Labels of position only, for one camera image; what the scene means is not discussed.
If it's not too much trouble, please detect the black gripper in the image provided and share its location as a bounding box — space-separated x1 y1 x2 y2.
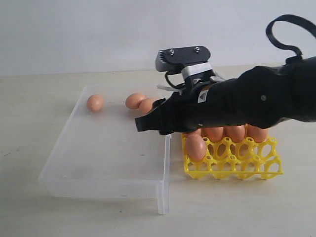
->
135 66 293 136

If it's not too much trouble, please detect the brown egg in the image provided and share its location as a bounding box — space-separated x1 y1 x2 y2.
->
224 125 246 143
202 127 224 142
125 92 146 110
193 128 202 136
139 98 155 115
247 124 269 143
185 133 207 161
86 94 104 112

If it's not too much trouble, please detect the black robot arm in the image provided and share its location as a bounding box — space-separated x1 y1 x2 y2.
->
135 57 316 135

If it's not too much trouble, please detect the clear plastic box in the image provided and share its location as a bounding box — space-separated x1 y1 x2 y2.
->
39 84 171 214

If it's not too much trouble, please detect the yellow plastic egg tray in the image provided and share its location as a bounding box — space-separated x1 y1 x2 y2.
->
182 136 283 180

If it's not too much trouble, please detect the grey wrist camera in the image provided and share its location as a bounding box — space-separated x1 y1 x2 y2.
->
155 45 215 89

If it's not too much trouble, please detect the black cable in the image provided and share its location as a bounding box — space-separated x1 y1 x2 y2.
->
157 14 316 94

